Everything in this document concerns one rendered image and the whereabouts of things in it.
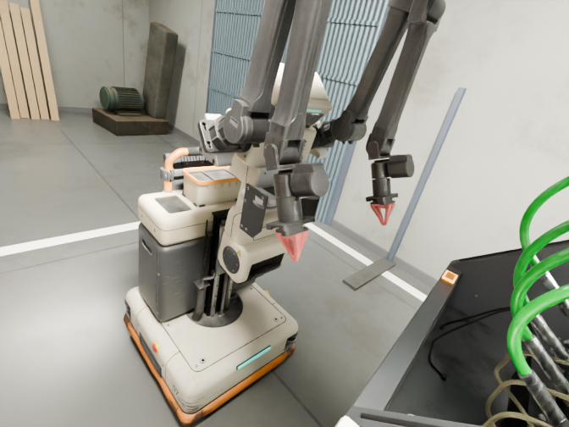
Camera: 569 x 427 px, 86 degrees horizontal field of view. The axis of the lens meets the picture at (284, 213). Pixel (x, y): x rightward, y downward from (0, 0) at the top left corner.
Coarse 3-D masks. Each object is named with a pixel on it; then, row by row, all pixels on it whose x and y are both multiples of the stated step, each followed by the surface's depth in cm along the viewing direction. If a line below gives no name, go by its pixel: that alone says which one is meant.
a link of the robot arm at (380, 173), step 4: (376, 160) 98; (380, 160) 97; (384, 160) 96; (388, 160) 95; (372, 164) 97; (376, 164) 96; (380, 164) 95; (384, 164) 95; (388, 164) 94; (372, 168) 97; (376, 168) 96; (380, 168) 95; (384, 168) 95; (372, 172) 98; (376, 172) 96; (380, 172) 95; (384, 172) 95; (388, 172) 94; (372, 176) 98; (376, 176) 96; (380, 176) 96; (384, 176) 95; (388, 176) 96
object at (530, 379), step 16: (560, 288) 33; (528, 304) 35; (544, 304) 34; (512, 320) 36; (528, 320) 35; (512, 336) 36; (512, 352) 37; (528, 368) 36; (528, 384) 36; (544, 400) 36; (560, 416) 35
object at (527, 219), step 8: (568, 176) 48; (560, 184) 49; (568, 184) 48; (544, 192) 50; (552, 192) 50; (536, 200) 51; (544, 200) 50; (528, 208) 52; (536, 208) 51; (528, 216) 52; (520, 224) 54; (528, 224) 53; (520, 232) 54; (528, 232) 53; (520, 240) 54; (528, 240) 53
